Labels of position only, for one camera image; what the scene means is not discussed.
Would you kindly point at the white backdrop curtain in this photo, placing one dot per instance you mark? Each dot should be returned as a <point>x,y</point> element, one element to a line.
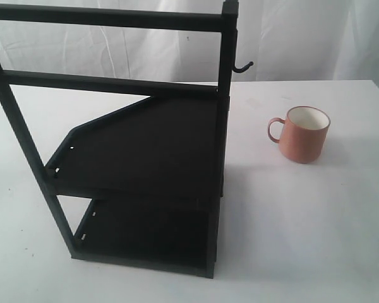
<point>285,40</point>

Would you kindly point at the black two-tier shelf rack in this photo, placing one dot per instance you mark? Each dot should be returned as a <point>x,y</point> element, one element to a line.
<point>141,184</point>

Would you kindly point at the terracotta ceramic mug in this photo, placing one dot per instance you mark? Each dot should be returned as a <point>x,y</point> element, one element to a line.
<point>303,134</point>

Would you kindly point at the black metal hook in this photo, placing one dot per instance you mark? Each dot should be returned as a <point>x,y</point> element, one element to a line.
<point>242,69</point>

